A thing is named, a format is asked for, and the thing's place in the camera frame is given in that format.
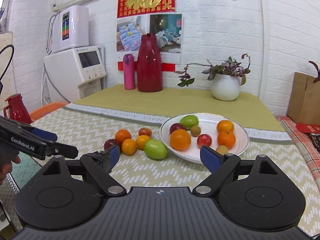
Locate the lower right tangerine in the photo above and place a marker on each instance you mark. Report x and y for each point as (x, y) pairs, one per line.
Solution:
(226, 138)

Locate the dark purple plum on plate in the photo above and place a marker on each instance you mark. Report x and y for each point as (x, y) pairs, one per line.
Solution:
(176, 126)

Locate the yellow orange fruit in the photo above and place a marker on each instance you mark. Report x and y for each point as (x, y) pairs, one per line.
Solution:
(141, 140)

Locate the white round plate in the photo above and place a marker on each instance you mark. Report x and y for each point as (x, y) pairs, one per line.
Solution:
(207, 123)

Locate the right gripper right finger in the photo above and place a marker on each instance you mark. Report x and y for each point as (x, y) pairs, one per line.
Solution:
(221, 167)

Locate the person's left hand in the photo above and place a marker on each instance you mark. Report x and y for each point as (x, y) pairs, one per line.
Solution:
(7, 168)

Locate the orange stool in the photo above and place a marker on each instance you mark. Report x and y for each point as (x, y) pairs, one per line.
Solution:
(44, 110)

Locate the orange tangerine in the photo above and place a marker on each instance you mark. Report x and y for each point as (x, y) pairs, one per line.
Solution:
(121, 135)

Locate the red plum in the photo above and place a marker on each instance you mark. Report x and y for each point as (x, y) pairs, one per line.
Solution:
(204, 140)

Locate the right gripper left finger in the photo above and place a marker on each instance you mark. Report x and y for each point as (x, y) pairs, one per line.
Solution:
(98, 166)

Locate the red envelope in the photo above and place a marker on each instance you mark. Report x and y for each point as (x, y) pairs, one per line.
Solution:
(304, 128)

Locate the small red kettle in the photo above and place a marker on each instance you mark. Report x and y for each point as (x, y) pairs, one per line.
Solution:
(16, 109)

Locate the upper right orange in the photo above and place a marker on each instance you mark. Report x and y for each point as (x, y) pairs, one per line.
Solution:
(225, 125)

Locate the large green fruit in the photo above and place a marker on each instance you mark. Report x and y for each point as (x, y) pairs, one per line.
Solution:
(155, 149)

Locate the beige chevron table mat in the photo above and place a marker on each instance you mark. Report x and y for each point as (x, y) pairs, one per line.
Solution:
(89, 132)

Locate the large orange on plate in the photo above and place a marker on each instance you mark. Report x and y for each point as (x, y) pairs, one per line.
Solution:
(180, 140)

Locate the dark red thermos jug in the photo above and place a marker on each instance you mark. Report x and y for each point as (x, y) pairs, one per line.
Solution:
(149, 72)

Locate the purple green trailing plant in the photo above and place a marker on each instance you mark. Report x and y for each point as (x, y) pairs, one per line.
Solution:
(230, 67)

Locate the olive green table mat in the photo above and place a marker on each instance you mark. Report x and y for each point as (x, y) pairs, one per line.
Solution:
(246, 109)

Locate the green fruit on plate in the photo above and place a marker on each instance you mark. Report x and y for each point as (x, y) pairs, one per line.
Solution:
(189, 121)

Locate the white ribbed plant pot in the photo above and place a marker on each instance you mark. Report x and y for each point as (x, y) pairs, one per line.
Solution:
(225, 87)

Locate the small orange front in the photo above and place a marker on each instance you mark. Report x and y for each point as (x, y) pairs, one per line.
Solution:
(128, 147)

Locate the bedding poster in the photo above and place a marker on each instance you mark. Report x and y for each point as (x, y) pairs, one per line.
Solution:
(167, 29)

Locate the reddish green small fruit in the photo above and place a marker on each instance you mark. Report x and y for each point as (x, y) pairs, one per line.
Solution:
(145, 131)

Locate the pink bottle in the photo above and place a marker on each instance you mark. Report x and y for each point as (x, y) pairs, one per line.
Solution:
(129, 72)

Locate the white appliance with screen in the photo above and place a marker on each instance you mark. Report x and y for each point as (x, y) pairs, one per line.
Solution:
(74, 74)

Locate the brown cardboard box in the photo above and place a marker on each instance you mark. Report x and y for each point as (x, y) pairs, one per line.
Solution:
(304, 104)

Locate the brown longan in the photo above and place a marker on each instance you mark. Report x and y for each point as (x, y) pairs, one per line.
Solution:
(222, 149)
(195, 131)

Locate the plaid cloth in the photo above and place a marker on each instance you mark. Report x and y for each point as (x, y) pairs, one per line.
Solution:
(304, 143)

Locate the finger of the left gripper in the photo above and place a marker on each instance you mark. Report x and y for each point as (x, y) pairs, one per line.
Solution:
(67, 151)
(44, 134)

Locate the white water purifier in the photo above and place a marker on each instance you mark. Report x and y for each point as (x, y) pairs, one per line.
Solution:
(71, 29)

